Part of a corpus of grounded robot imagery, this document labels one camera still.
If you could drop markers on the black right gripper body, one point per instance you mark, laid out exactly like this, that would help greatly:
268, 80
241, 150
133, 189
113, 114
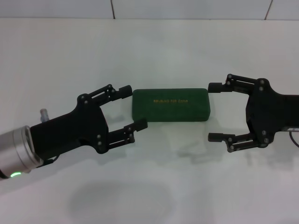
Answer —
273, 112

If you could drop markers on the green glasses case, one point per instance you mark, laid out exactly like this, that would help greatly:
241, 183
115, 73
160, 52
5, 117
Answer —
170, 105

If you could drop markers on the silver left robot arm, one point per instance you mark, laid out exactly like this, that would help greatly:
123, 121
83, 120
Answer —
16, 151

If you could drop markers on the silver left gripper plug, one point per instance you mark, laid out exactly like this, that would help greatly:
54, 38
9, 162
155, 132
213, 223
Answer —
44, 115

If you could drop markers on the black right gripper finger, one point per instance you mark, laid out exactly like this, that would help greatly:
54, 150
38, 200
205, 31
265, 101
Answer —
217, 137
215, 87

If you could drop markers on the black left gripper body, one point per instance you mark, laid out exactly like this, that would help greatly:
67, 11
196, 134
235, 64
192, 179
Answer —
72, 130

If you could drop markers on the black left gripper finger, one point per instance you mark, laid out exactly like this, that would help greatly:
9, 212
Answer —
130, 133
112, 93

